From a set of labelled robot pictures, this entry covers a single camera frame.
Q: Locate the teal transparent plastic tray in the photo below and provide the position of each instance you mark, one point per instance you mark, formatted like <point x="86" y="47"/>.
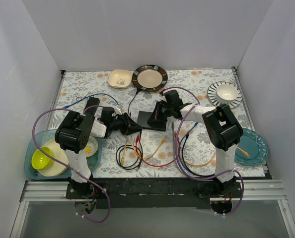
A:
<point x="56" y="171"/>

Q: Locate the lime green bowl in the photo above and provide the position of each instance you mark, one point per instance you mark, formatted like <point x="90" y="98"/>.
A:
<point x="40" y="161"/>

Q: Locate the small white bowl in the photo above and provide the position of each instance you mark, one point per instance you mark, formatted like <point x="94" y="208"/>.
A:
<point x="227" y="92"/>

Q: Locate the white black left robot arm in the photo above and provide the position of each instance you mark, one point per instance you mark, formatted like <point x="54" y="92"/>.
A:
<point x="74" y="132"/>

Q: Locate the dark grey network switch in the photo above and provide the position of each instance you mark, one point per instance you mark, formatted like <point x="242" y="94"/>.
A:
<point x="146" y="121"/>

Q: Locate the dark rimmed beige plate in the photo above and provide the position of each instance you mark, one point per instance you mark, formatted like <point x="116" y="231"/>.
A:
<point x="149" y="78"/>

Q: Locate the cream square panda dish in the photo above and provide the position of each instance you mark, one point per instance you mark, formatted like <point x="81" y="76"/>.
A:
<point x="120" y="78"/>

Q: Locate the aluminium frame rail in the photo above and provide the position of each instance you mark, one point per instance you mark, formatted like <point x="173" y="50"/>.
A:
<point x="249" y="190"/>

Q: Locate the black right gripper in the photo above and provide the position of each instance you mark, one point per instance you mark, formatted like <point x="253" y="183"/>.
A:
<point x="159" y="114"/>

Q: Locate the teal scalloped plate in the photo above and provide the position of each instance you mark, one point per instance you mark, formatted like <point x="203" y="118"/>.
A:
<point x="252" y="149"/>

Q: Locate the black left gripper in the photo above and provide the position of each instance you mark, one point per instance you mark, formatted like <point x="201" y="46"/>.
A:
<point x="127" y="124"/>

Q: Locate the floral patterned tablecloth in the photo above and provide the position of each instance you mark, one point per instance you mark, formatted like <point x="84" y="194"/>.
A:
<point x="158" y="149"/>

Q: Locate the blue striped white plate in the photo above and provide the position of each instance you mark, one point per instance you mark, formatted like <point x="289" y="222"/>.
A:
<point x="215" y="100"/>

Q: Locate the black power adapter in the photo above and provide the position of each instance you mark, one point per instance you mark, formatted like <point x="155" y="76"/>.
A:
<point x="91" y="106"/>

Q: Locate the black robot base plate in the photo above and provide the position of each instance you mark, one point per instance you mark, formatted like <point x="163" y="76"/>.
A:
<point x="150" y="201"/>

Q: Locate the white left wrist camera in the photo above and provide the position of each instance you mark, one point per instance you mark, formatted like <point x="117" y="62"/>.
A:
<point x="119" y="109"/>

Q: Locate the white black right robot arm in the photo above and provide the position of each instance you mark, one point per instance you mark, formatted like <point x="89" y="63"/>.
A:
<point x="223" y="129"/>

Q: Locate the daisy patterned glass bowl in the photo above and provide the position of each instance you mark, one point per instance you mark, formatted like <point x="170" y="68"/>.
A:
<point x="91" y="147"/>

